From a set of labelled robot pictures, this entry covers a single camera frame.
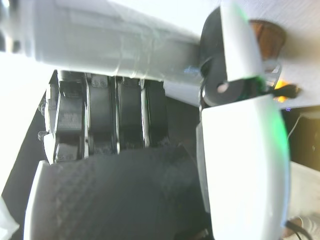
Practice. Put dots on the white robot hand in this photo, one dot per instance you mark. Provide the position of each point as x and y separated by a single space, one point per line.
112 195

